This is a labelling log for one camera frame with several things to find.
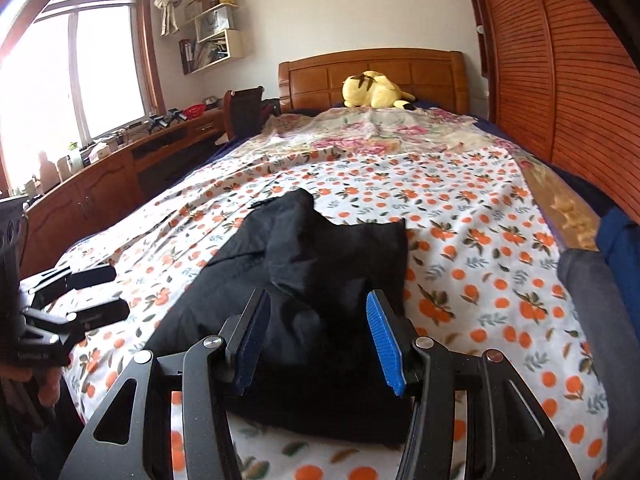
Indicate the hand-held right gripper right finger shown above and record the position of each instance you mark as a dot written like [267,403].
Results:
[385,340]

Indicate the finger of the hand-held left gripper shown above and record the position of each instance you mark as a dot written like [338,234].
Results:
[92,276]
[102,312]

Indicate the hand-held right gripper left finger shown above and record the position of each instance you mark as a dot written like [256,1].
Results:
[250,345]

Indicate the black coat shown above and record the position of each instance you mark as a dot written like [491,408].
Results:
[325,260]

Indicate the person's left hand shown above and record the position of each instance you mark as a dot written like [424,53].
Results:
[48,385]

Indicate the wooden desk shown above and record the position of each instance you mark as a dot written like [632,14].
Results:
[100,185]

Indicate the cluster of small bottles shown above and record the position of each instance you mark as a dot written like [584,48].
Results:
[75,160]

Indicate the orange print bed sheet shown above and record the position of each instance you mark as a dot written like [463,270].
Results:
[475,240]

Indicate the black device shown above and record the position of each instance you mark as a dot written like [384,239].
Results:
[167,120]

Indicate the red basket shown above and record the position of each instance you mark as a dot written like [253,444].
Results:
[194,110]

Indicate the window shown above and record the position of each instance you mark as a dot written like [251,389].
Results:
[100,70]

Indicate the pink floral blanket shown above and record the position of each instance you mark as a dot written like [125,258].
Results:
[390,130]

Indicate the grey cloth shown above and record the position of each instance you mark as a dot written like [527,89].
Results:
[605,320]

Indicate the golden patterned cloth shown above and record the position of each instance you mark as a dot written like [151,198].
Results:
[565,205]

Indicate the wooden chair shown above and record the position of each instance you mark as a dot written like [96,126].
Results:
[245,110]

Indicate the row of books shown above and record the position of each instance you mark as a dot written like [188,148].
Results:
[205,55]

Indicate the yellow plush toy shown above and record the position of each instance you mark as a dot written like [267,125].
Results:
[375,91]

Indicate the blue cloth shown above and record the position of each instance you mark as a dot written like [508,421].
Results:
[622,255]

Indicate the wooden headboard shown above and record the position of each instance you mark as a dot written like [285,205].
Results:
[310,80]

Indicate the white paper bag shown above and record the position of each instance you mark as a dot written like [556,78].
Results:
[215,22]

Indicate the wooden slatted wardrobe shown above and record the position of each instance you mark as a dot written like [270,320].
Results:
[560,60]

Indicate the white wall shelf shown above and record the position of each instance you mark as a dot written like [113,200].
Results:
[237,42]

